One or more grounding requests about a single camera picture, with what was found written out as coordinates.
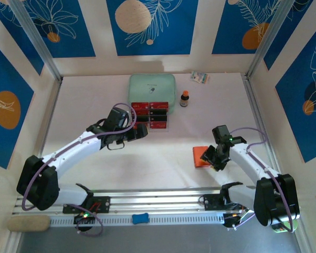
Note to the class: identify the small printed packet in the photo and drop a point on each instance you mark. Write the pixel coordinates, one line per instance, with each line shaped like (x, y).
(199, 77)

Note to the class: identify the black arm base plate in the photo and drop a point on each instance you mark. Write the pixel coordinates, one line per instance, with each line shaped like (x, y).
(104, 204)
(210, 203)

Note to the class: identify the blue bone-shaped piece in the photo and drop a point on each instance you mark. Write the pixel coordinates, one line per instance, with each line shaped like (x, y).
(140, 219)

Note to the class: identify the clear acrylic card stand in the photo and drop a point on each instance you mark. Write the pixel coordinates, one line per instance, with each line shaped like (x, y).
(160, 130)

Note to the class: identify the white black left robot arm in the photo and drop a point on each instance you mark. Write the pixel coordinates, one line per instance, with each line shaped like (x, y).
(76, 147)

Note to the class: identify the aluminium frame post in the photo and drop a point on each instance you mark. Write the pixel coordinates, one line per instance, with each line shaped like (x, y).
(268, 37)
(34, 34)

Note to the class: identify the beige foam pad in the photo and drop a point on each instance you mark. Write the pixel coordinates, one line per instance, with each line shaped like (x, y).
(29, 223)

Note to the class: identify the aluminium mounting rail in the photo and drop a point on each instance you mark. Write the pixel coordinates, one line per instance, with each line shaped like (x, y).
(160, 200)

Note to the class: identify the orange card holder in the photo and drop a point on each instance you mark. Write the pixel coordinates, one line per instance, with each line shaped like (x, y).
(197, 158)

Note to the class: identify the black VIP card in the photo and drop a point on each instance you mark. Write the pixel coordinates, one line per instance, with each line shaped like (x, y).
(142, 119)
(159, 112)
(159, 118)

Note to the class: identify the small brown bottle orange cap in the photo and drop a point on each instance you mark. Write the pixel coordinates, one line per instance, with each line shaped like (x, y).
(184, 100)

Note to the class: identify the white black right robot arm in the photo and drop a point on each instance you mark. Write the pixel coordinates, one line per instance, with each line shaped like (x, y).
(252, 163)

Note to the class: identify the aluminium table edge rail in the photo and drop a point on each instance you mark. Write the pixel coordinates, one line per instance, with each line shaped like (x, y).
(258, 118)
(51, 113)

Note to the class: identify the mint green zip pouch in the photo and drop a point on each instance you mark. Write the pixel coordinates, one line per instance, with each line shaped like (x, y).
(151, 87)

